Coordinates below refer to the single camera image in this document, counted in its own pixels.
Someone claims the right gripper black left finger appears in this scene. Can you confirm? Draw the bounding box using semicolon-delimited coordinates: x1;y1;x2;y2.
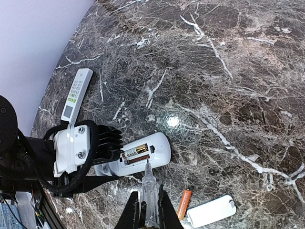
115;191;140;229

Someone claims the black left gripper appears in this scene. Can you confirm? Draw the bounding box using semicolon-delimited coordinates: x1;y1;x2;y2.
0;135;56;188

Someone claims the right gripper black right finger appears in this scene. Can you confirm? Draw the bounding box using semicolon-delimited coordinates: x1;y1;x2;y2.
158;185;183;229

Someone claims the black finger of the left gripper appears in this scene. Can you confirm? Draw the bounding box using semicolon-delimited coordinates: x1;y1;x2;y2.
71;176;119;193

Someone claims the orange AA battery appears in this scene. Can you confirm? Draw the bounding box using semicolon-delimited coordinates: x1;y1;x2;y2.
177;188;192;220

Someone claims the clear handled screwdriver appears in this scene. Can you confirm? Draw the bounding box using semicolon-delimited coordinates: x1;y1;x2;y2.
139;160;160;229

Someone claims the white battery cover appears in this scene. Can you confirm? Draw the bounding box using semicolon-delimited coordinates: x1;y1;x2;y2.
186;195;236;228

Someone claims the white remote with battery compartment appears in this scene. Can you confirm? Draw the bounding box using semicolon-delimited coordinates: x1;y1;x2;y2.
94;132;171;177

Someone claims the orange battery in remote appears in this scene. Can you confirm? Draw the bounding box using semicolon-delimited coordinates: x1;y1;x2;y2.
124;155;150;165

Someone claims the white remote with green buttons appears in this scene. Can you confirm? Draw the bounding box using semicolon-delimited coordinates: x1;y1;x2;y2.
61;68;93;124

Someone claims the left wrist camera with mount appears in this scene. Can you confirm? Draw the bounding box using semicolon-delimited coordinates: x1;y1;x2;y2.
42;120;123;191

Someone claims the black curved front rail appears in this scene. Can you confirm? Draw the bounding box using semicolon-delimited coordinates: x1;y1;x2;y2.
32;181;66;229

